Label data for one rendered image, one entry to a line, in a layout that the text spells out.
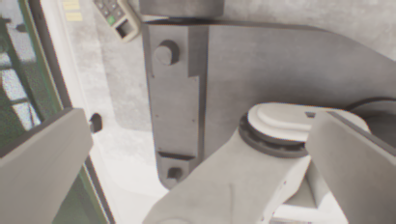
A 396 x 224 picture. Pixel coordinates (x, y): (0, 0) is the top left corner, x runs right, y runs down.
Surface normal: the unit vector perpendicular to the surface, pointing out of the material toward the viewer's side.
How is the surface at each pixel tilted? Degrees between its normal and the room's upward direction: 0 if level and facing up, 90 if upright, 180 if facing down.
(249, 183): 90
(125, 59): 0
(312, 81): 0
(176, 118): 0
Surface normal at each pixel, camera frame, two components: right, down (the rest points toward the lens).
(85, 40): -0.19, 0.48
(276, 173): 0.02, -0.87
